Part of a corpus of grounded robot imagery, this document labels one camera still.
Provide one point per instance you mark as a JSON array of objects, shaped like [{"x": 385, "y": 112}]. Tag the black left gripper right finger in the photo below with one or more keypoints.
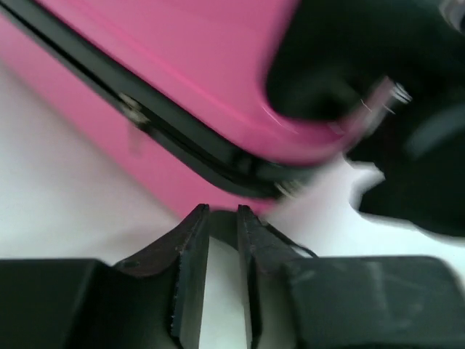
[{"x": 294, "y": 301}]

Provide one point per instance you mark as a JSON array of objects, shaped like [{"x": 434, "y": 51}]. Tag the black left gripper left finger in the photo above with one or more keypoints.
[{"x": 152, "y": 299}]

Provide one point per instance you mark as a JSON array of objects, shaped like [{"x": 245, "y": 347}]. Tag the pink suitcase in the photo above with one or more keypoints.
[{"x": 242, "y": 102}]

